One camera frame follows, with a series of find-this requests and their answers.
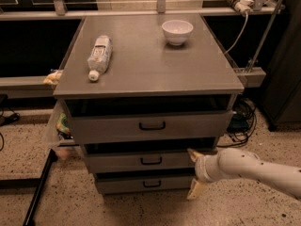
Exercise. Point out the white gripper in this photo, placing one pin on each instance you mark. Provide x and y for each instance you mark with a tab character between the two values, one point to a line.
202	169

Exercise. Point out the grey drawer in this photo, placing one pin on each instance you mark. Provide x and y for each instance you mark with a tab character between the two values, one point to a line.
97	129
143	184
98	162

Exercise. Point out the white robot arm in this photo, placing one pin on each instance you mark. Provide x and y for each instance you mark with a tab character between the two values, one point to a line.
233	163

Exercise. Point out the grey bottom drawer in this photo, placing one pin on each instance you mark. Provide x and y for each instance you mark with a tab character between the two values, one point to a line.
143	184

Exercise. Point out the grey drawer cabinet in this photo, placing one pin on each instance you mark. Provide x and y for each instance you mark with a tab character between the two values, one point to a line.
146	75

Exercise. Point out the grey top drawer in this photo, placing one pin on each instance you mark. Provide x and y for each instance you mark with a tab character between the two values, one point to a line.
97	129

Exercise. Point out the clear plastic storage bin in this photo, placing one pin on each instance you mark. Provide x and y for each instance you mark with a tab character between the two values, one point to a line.
63	146

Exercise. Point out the white ceramic bowl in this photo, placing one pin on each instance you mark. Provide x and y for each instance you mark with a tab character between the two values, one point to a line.
177	32

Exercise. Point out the clear plastic water bottle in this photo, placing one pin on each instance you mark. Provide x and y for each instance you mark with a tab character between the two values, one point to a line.
99	58

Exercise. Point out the yellow snack bag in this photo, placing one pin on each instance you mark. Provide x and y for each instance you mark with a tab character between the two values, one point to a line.
53	78

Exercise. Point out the white power strip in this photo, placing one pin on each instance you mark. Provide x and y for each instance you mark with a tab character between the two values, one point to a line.
241	6

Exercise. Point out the black floor frame bar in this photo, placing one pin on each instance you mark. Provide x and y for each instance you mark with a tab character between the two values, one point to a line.
29	218

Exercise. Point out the grey metal shelf rail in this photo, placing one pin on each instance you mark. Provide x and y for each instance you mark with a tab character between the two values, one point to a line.
25	87

